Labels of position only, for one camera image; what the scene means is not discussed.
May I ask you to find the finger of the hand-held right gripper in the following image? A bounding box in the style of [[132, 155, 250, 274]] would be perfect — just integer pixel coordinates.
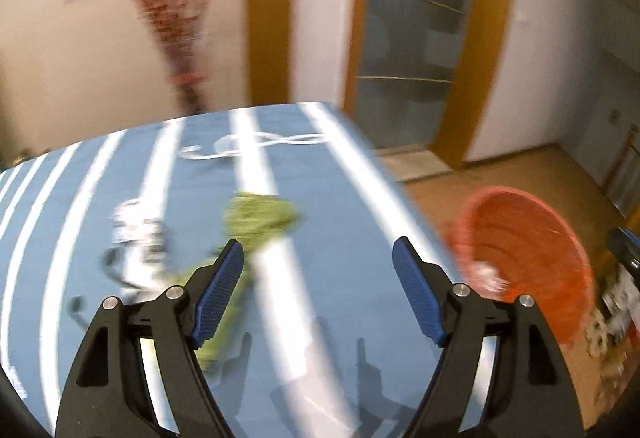
[[606, 227, 640, 271]]

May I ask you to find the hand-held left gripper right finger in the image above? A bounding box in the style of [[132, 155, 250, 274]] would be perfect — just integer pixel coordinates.
[[392, 236, 586, 438]]

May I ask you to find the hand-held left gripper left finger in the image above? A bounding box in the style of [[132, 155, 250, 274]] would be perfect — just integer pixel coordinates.
[[54, 239, 246, 438]]

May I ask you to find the green plastic bag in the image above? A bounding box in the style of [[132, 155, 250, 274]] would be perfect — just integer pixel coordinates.
[[192, 192, 303, 369]]

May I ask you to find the orange plastic basket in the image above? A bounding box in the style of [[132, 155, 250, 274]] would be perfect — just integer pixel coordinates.
[[445, 188, 596, 344]]

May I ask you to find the wooden chair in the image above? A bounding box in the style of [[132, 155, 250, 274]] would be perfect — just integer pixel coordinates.
[[600, 128, 640, 219]]

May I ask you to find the black and white wrapper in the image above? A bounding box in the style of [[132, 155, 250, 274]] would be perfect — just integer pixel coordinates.
[[67, 198, 176, 319]]

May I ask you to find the blue white striped tablecloth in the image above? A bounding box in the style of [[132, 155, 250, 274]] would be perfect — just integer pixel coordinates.
[[0, 102, 481, 438]]

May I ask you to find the clear glass vase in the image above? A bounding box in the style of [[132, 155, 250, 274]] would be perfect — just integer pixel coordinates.
[[170, 68, 211, 111]]

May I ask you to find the wooden framed glass door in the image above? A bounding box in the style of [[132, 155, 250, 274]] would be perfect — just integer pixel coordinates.
[[342, 0, 518, 169]]

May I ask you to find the yellow wooden wall trim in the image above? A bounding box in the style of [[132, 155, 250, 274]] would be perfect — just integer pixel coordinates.
[[244, 0, 292, 111]]

